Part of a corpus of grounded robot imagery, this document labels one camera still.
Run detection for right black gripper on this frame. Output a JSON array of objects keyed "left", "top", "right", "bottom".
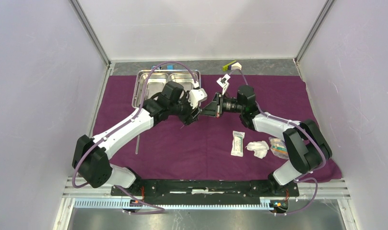
[{"left": 200, "top": 92, "right": 245, "bottom": 117}]

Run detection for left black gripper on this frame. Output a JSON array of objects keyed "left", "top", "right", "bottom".
[{"left": 169, "top": 90, "right": 202, "bottom": 126}]

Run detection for purple cloth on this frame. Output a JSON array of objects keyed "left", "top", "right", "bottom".
[{"left": 78, "top": 74, "right": 343, "bottom": 182}]

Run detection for steel surgical tray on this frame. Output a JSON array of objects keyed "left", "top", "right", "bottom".
[{"left": 131, "top": 69, "right": 194, "bottom": 108}]

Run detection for white suture packet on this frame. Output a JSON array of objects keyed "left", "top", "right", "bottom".
[{"left": 231, "top": 131, "right": 245, "bottom": 157}]

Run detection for steel scalpel handle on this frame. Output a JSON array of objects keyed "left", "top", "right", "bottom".
[{"left": 135, "top": 135, "right": 140, "bottom": 155}]

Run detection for white gauze wad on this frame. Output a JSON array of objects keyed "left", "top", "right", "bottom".
[{"left": 246, "top": 141, "right": 270, "bottom": 159}]

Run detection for clear bag of supplies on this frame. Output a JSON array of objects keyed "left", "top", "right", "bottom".
[{"left": 269, "top": 137, "right": 289, "bottom": 160}]

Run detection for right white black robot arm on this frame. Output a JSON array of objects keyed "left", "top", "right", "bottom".
[{"left": 201, "top": 85, "right": 332, "bottom": 196}]

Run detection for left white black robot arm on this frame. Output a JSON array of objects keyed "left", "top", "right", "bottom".
[{"left": 72, "top": 81, "right": 207, "bottom": 195}]

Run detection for green white toy block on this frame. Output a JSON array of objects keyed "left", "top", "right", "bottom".
[{"left": 222, "top": 60, "right": 242, "bottom": 71}]

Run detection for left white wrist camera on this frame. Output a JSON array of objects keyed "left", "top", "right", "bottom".
[{"left": 188, "top": 82, "right": 208, "bottom": 109}]

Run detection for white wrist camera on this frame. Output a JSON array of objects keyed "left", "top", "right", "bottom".
[
  {"left": 216, "top": 74, "right": 231, "bottom": 95},
  {"left": 188, "top": 82, "right": 208, "bottom": 109}
]

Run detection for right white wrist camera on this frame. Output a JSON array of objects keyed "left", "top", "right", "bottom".
[{"left": 216, "top": 74, "right": 231, "bottom": 95}]

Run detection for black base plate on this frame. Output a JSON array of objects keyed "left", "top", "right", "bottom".
[{"left": 126, "top": 178, "right": 300, "bottom": 197}]

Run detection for blue toothed cable rail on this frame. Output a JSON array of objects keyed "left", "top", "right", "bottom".
[{"left": 74, "top": 198, "right": 273, "bottom": 211}]

